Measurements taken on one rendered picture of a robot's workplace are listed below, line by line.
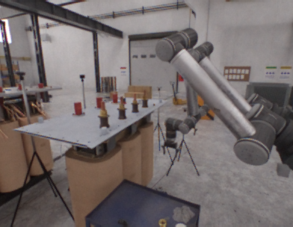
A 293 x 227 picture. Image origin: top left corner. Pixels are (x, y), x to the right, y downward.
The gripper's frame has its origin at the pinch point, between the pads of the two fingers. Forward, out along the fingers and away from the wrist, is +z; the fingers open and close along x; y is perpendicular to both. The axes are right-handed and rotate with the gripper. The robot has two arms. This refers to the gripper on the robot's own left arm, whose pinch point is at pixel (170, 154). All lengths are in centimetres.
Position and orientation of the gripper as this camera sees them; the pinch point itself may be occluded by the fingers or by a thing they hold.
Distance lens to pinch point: 179.4
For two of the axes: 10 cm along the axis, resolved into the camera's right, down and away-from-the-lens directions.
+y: 5.1, -2.1, 8.3
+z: 0.0, 9.7, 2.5
